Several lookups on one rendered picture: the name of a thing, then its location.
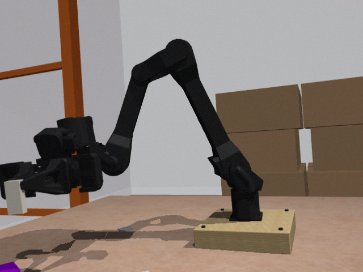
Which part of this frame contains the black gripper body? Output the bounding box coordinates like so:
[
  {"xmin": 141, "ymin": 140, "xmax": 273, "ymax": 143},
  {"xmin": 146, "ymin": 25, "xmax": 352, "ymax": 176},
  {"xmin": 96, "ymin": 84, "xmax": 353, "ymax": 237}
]
[{"xmin": 0, "ymin": 153, "xmax": 104, "ymax": 199}]

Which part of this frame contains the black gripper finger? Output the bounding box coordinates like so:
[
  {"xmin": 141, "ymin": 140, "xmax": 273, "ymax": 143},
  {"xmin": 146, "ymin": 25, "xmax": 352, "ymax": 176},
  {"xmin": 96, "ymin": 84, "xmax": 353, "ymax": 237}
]
[
  {"xmin": 20, "ymin": 158, "xmax": 71, "ymax": 195},
  {"xmin": 8, "ymin": 161, "xmax": 36, "ymax": 198}
]

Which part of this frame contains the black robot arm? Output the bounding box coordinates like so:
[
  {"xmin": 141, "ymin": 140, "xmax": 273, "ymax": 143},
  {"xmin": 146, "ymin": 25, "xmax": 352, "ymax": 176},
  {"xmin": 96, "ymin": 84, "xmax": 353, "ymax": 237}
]
[{"xmin": 33, "ymin": 39, "xmax": 263, "ymax": 221}]

